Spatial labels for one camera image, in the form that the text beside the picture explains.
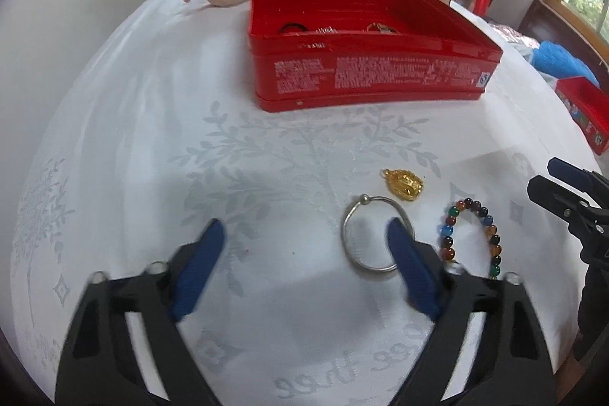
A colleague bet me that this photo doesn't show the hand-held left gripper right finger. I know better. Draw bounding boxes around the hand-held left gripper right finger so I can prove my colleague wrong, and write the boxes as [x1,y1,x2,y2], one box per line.
[384,218,557,406]

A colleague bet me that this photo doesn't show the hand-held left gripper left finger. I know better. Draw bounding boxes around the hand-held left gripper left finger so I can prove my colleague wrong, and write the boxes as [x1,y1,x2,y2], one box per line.
[54,218,225,406]

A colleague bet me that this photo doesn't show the blue knitted cloth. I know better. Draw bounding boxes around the blue knitted cloth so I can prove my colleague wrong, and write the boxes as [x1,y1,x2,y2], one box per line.
[530,41,601,86]

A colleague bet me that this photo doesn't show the person's right forearm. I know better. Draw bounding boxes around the person's right forearm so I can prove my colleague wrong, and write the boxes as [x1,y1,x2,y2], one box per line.
[572,266,609,364]

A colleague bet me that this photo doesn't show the thin silver hoop bangle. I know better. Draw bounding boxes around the thin silver hoop bangle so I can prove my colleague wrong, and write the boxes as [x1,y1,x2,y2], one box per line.
[341,194,415,274]

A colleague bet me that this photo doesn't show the multicoloured bead bracelet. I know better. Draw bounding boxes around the multicoloured bead bracelet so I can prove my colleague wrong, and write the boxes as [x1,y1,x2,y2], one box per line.
[437,197,504,280]

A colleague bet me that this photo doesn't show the large red tin box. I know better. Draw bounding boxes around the large red tin box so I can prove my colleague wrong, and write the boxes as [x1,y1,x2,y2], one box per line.
[247,0,504,113]

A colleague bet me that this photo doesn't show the pink blanket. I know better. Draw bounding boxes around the pink blanket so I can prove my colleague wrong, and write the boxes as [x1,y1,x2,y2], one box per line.
[490,22,538,55]

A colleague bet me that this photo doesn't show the gold pendant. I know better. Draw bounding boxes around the gold pendant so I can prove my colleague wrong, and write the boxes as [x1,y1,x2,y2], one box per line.
[379,167,425,201]

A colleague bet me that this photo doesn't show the dark wooden headboard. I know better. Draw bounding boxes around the dark wooden headboard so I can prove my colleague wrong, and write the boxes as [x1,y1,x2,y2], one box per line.
[518,0,609,69]

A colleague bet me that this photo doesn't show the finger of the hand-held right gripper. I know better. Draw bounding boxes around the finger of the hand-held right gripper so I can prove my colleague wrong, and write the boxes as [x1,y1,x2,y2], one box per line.
[547,157,609,197]
[527,175,609,240]

